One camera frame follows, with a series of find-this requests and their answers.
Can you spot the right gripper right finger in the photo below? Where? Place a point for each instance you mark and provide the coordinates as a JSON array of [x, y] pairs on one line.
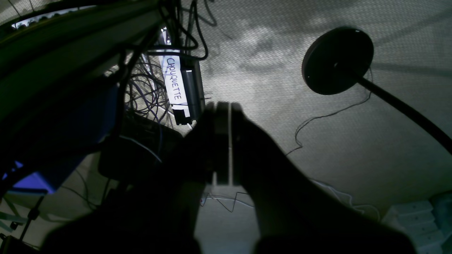
[[294, 215]]

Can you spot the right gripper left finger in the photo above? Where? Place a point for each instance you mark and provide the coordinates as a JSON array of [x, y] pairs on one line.
[[158, 216]]

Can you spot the black round lamp base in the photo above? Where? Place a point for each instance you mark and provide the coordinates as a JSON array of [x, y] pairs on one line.
[[339, 59]]

